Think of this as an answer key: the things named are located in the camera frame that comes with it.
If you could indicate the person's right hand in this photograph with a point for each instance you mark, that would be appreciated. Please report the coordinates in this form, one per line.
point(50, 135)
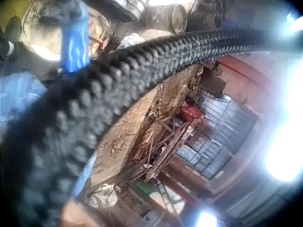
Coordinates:
point(75, 16)

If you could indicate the white crumpled cloth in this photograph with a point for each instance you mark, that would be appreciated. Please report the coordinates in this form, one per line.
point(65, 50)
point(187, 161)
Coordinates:
point(131, 39)

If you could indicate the person's legs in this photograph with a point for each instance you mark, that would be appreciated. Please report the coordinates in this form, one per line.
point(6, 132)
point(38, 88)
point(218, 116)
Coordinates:
point(14, 28)

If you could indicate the black knobby rubber tire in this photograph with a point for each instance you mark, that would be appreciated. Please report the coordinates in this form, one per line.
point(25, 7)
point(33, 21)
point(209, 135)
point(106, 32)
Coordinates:
point(146, 61)

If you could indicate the round rusty metal drum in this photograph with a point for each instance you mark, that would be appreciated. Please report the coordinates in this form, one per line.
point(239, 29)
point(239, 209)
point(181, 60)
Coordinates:
point(179, 18)

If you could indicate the red metal canister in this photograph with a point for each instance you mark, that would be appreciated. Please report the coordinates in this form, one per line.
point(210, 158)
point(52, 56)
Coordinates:
point(190, 113)

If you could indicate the heap of rusty metal scrap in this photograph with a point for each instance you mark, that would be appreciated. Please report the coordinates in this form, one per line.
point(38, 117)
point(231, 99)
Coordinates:
point(165, 142)

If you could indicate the crumpled grey plastic bag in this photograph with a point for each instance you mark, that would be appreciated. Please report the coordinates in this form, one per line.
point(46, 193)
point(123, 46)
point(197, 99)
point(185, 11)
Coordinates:
point(101, 196)

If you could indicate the grey metal grille gate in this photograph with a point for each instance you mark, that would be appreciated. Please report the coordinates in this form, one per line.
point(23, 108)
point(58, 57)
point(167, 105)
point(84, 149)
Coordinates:
point(217, 139)

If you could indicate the green metal ladder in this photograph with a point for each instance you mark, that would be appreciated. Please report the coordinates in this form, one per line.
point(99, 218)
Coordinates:
point(169, 201)

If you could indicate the rusty metal bracket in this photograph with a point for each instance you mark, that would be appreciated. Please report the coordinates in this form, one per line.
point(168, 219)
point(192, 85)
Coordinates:
point(213, 80)

